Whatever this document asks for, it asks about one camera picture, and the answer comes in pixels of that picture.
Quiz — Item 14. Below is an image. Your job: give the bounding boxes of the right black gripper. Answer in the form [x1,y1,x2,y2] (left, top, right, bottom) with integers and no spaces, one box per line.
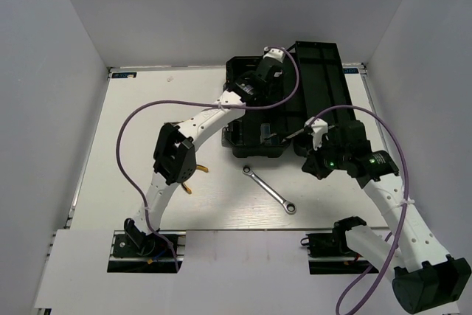
[302,136,350,180]

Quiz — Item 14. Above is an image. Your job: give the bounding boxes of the black plastic toolbox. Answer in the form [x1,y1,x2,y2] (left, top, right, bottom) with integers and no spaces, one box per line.
[221,41,355,159]

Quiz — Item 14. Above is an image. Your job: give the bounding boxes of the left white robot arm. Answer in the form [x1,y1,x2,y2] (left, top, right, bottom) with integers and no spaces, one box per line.
[124,49,285,255]

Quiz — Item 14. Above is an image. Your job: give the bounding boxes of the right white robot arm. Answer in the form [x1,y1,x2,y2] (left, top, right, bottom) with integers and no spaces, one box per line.
[302,118,471,314]

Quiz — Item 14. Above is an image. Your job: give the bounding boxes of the clear plastic parts box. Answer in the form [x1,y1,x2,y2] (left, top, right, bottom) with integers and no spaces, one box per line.
[260,122,271,144]

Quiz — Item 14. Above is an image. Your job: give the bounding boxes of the blue label sticker right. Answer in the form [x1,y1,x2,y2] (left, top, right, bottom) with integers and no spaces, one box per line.
[343,68,359,74]

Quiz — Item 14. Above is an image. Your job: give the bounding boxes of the blue label sticker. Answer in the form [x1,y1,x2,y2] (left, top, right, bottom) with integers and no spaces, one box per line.
[111,72,137,79]
[343,68,359,74]

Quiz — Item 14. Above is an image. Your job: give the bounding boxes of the large silver ratchet wrench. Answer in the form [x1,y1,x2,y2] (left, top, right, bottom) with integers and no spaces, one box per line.
[242,165,296,215]

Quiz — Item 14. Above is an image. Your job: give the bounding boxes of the yellow long-nose pliers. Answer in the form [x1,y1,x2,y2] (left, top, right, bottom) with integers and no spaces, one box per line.
[181,165,209,195]

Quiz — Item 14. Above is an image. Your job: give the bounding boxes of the blue label sticker left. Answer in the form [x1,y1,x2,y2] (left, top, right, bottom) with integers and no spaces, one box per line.
[111,72,137,79]

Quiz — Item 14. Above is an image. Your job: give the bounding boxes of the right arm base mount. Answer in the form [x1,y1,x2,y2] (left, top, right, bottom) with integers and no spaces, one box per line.
[300,232,378,275]

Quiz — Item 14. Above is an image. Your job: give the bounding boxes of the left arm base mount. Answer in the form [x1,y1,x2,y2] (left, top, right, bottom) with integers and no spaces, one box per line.
[107,231,177,274]

